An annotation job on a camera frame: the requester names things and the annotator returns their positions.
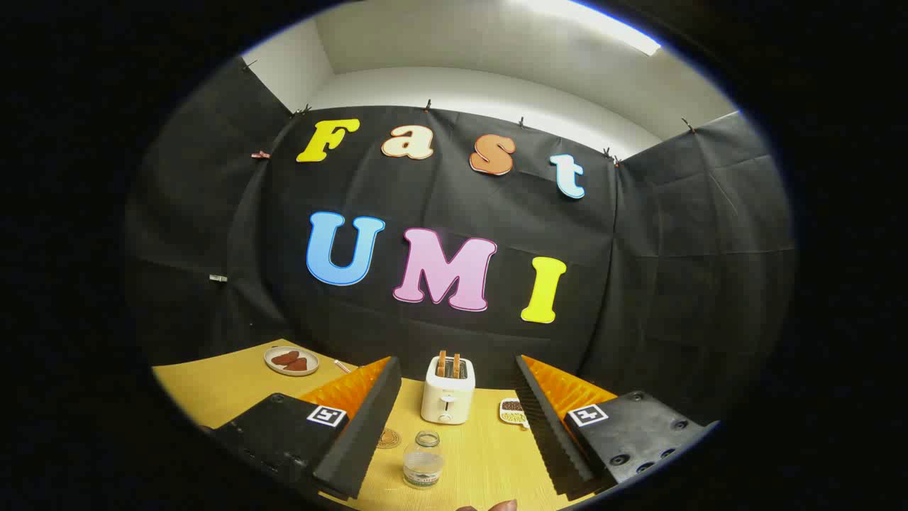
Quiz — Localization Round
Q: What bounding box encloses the wooden table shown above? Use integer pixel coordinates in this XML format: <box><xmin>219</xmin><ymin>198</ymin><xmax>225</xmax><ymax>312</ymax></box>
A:
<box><xmin>151</xmin><ymin>339</ymin><xmax>618</xmax><ymax>511</ymax></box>

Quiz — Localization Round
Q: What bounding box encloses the small white plate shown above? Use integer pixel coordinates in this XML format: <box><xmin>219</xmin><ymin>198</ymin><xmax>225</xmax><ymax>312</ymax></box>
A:
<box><xmin>264</xmin><ymin>346</ymin><xmax>320</xmax><ymax>376</ymax></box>

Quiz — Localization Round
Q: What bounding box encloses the white toaster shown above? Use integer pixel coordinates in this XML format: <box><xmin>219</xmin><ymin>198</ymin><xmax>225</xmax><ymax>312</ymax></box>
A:
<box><xmin>421</xmin><ymin>355</ymin><xmax>476</xmax><ymax>425</ymax></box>

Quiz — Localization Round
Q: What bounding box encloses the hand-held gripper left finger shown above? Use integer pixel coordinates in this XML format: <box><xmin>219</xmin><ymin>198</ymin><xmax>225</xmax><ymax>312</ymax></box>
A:
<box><xmin>202</xmin><ymin>356</ymin><xmax>402</xmax><ymax>501</ymax></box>

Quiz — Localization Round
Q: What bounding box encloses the white sectioned dish with beans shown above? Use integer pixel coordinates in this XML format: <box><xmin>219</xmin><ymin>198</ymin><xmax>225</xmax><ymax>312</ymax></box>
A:
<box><xmin>499</xmin><ymin>398</ymin><xmax>529</xmax><ymax>429</ymax></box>

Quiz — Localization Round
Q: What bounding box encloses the black backdrop cloth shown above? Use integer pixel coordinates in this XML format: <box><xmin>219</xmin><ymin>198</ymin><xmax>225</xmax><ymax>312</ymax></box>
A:
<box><xmin>124</xmin><ymin>57</ymin><xmax>799</xmax><ymax>427</ymax></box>

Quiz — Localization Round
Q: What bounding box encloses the clear plastic juice bottle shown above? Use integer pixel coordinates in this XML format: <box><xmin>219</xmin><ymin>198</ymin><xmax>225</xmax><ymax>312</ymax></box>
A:
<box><xmin>403</xmin><ymin>430</ymin><xmax>445</xmax><ymax>490</ymax></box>

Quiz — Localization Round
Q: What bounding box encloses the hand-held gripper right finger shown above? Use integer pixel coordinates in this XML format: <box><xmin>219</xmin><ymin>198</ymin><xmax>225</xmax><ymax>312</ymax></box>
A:
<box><xmin>512</xmin><ymin>354</ymin><xmax>721</xmax><ymax>501</ymax></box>

